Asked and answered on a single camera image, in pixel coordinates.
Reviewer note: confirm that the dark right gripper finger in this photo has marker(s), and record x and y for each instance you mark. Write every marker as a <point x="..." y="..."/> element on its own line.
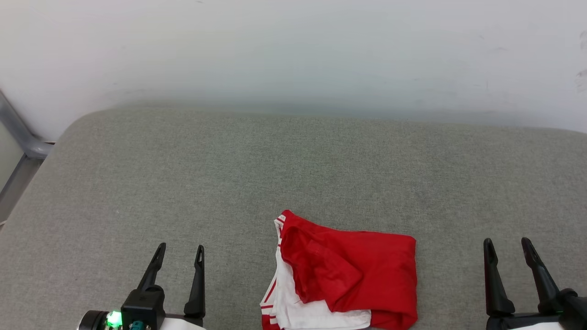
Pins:
<point x="545" y="288"/>
<point x="495" y="293"/>

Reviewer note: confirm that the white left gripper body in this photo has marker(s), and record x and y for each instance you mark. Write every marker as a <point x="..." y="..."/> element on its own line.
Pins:
<point x="183" y="323"/>

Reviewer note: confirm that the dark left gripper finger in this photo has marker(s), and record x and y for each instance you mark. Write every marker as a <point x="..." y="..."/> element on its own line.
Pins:
<point x="198" y="293"/>
<point x="153" y="270"/>

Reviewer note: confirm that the grey metal frame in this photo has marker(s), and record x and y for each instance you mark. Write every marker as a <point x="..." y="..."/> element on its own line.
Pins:
<point x="32" y="149"/>

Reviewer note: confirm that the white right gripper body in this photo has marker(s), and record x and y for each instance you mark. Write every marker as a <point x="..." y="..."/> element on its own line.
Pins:
<point x="523" y="323"/>

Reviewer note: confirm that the red and white garment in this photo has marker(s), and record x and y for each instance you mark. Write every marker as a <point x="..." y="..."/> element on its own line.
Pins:
<point x="357" y="270"/>

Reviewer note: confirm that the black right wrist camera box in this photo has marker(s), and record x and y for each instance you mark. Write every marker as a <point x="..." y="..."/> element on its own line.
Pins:
<point x="575" y="305"/>

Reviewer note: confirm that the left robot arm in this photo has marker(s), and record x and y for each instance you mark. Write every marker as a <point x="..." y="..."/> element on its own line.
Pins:
<point x="91" y="321"/>

